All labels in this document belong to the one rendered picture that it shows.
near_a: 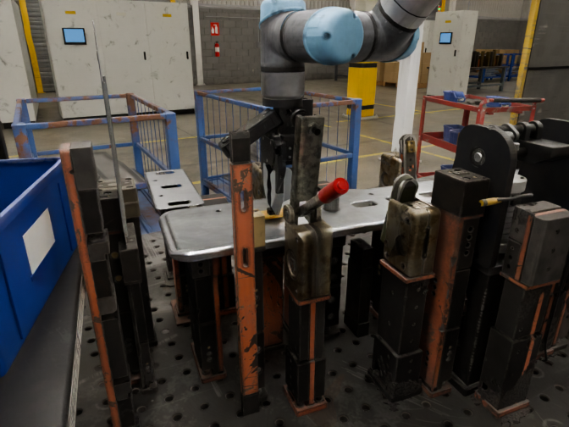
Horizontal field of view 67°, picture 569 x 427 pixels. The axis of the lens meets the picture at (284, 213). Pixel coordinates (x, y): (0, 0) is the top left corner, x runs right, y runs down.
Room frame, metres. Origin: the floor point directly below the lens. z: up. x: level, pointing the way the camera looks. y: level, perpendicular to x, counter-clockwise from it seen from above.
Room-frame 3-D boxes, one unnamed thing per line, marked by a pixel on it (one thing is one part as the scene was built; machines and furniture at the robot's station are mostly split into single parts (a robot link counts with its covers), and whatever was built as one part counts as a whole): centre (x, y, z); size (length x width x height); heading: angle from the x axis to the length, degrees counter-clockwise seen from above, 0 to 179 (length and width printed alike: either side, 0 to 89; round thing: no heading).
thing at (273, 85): (0.77, 0.00, 1.24); 0.08 x 0.08 x 0.05
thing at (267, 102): (0.77, 0.00, 1.16); 0.09 x 0.08 x 0.12; 111
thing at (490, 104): (3.36, -1.48, 0.49); 0.81 x 0.47 x 0.97; 14
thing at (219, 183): (3.40, 0.10, 0.47); 1.20 x 0.80 x 0.95; 31
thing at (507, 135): (0.71, -0.39, 0.94); 0.18 x 0.13 x 0.49; 111
